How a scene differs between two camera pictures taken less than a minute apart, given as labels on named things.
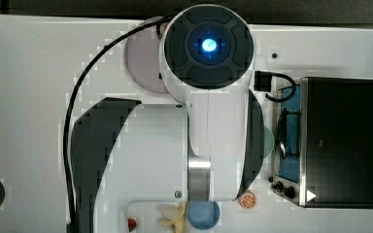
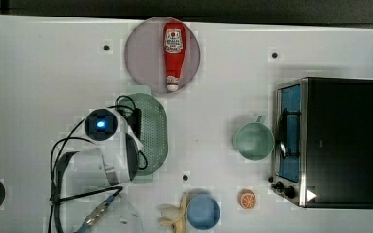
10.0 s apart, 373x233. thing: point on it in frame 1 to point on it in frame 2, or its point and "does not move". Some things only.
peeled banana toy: x=174 y=215 does not move
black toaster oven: x=324 y=143 does not move
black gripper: x=263 y=80 to x=134 y=120
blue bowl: x=202 y=215 does not move
